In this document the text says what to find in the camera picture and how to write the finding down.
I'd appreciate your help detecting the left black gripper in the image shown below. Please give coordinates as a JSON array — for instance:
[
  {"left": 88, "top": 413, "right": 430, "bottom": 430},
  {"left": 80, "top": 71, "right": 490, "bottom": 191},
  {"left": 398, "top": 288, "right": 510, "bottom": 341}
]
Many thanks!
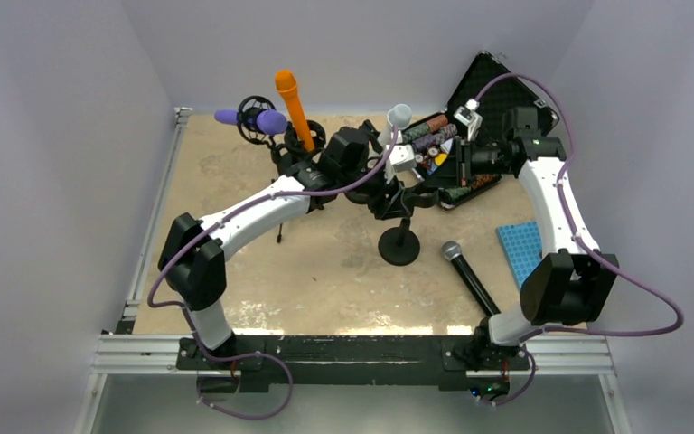
[{"left": 338, "top": 159, "right": 409, "bottom": 221}]

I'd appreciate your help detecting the black clip stand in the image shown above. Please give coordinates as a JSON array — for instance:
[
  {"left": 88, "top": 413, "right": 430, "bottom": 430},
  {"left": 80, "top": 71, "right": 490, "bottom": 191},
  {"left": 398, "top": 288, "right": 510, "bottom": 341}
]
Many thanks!
[
  {"left": 345, "top": 119, "right": 386, "bottom": 205},
  {"left": 378, "top": 208, "right": 420, "bottom": 267}
]

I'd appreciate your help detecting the black silver-mesh microphone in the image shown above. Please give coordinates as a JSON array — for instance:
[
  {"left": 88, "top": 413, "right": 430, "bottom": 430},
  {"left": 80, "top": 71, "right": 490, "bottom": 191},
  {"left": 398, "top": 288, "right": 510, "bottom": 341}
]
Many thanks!
[{"left": 441, "top": 241, "right": 501, "bottom": 316}]

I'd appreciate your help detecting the white microphone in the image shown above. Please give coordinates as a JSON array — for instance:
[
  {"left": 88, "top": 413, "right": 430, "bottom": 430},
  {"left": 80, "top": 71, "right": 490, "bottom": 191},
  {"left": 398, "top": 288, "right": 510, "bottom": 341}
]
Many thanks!
[{"left": 378, "top": 103, "right": 412, "bottom": 146}]

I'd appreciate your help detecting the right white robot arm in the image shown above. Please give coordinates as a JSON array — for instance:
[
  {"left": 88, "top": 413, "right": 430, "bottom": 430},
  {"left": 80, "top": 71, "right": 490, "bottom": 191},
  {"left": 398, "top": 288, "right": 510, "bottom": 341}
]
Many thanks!
[{"left": 470, "top": 107, "right": 616, "bottom": 368}]

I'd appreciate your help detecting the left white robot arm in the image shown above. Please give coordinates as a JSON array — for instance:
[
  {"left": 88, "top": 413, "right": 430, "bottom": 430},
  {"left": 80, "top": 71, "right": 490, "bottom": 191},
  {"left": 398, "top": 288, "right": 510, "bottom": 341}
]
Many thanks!
[{"left": 153, "top": 123, "right": 438, "bottom": 370}]

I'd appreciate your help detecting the purple microphone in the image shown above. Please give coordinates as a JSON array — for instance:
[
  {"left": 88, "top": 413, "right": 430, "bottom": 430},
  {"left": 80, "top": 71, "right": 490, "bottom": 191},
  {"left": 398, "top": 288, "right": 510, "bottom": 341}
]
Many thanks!
[{"left": 213, "top": 108, "right": 288, "bottom": 136}]

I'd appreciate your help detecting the orange microphone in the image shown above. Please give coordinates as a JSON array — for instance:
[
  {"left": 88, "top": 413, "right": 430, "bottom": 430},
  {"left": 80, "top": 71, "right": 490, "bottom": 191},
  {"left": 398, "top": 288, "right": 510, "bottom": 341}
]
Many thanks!
[{"left": 274, "top": 70, "right": 315, "bottom": 152}]

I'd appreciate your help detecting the yellow dealer chip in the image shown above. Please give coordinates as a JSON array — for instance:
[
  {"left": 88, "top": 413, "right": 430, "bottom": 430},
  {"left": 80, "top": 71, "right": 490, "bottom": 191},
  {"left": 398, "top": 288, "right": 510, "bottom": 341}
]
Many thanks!
[{"left": 431, "top": 154, "right": 447, "bottom": 170}]

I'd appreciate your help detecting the black poker chip case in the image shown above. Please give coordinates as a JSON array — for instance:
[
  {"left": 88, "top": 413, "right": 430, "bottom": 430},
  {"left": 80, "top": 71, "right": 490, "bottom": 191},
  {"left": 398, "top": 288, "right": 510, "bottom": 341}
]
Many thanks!
[{"left": 402, "top": 52, "right": 559, "bottom": 210}]

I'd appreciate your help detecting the blue lego baseplate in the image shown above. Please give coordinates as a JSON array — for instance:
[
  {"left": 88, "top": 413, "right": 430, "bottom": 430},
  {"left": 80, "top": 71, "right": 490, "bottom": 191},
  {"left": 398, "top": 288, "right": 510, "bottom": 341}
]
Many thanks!
[{"left": 495, "top": 221, "right": 542, "bottom": 291}]

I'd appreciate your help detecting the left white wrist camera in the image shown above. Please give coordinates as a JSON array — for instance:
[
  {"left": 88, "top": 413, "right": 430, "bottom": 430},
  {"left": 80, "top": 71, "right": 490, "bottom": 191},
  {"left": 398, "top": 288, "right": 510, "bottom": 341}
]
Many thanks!
[{"left": 385, "top": 144, "right": 417, "bottom": 181}]

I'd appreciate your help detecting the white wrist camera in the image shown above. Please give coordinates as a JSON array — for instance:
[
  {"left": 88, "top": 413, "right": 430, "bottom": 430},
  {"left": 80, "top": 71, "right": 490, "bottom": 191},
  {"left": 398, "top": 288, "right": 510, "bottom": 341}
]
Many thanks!
[
  {"left": 385, "top": 144, "right": 417, "bottom": 181},
  {"left": 454, "top": 99, "right": 483, "bottom": 142}
]

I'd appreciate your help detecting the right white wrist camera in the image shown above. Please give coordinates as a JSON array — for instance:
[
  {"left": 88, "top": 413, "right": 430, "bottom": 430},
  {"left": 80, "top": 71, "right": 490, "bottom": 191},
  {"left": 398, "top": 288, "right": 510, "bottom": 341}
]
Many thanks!
[{"left": 454, "top": 99, "right": 483, "bottom": 142}]

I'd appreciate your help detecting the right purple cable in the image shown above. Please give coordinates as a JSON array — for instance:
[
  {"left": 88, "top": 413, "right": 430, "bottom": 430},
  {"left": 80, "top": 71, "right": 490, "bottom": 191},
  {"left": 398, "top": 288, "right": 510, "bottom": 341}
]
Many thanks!
[{"left": 473, "top": 72, "right": 685, "bottom": 409}]

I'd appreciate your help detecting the purple cable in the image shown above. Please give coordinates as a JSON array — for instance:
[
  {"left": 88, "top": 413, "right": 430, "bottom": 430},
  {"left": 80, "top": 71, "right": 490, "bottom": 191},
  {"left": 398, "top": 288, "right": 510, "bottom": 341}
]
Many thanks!
[
  {"left": 473, "top": 72, "right": 685, "bottom": 409},
  {"left": 145, "top": 126, "right": 399, "bottom": 421}
]

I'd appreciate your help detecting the round-base shock-mount stand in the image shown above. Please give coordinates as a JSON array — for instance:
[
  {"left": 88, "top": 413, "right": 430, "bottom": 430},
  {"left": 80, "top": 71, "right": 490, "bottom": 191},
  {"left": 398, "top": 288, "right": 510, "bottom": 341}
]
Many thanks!
[{"left": 270, "top": 119, "right": 326, "bottom": 175}]

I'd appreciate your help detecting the black tripod shock-mount stand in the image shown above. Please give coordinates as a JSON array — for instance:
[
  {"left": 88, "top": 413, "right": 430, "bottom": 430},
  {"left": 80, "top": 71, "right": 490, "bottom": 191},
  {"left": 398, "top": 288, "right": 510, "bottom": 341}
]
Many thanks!
[{"left": 237, "top": 95, "right": 325, "bottom": 244}]

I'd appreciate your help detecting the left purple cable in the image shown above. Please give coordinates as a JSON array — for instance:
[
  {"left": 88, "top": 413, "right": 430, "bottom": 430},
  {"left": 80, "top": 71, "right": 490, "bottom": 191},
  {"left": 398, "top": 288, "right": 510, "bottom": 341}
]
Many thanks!
[{"left": 145, "top": 126, "right": 399, "bottom": 421}]

